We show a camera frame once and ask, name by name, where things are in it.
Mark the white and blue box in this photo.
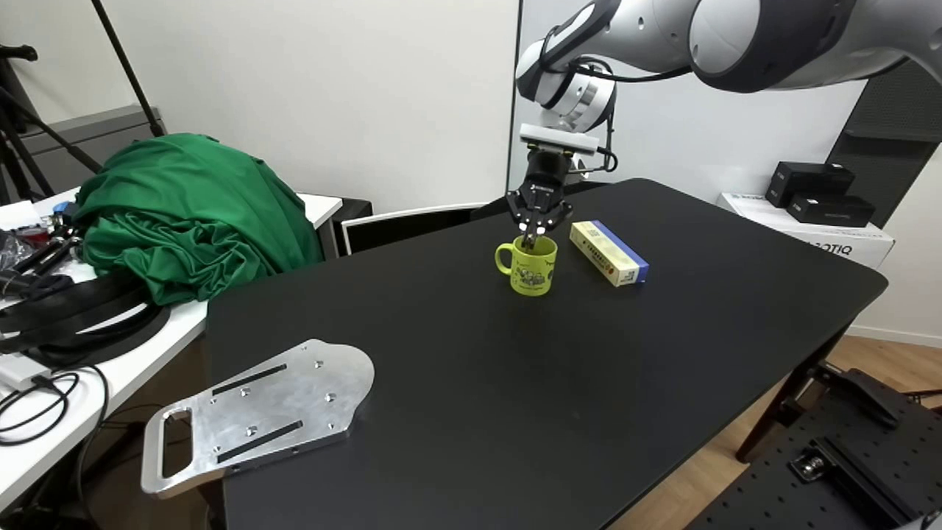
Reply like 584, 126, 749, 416
570, 217, 653, 288

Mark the black stand pole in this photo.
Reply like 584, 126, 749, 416
90, 0, 169, 138

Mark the black coiled strap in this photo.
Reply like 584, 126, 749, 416
0, 275, 171, 372

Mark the black device box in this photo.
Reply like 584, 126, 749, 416
765, 160, 858, 209

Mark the black optical breadboard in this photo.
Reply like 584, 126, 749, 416
686, 366, 942, 530

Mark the silver metal mounting plate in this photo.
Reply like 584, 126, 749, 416
140, 337, 378, 500

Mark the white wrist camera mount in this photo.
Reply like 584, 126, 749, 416
515, 122, 623, 176

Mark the black wall panel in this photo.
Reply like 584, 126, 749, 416
824, 57, 942, 229

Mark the white side table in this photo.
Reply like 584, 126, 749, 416
0, 187, 344, 513

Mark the black camera tripod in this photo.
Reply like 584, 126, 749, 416
0, 42, 106, 203

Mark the dark table leg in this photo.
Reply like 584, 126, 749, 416
734, 363, 818, 466

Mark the flat black device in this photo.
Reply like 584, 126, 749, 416
786, 191, 879, 229

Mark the white cardboard box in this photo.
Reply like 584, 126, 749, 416
718, 189, 898, 272

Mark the thin black cable loop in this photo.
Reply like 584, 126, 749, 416
0, 363, 113, 450

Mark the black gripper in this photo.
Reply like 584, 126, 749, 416
508, 145, 577, 245

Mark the green cloth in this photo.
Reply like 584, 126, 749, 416
72, 132, 325, 309

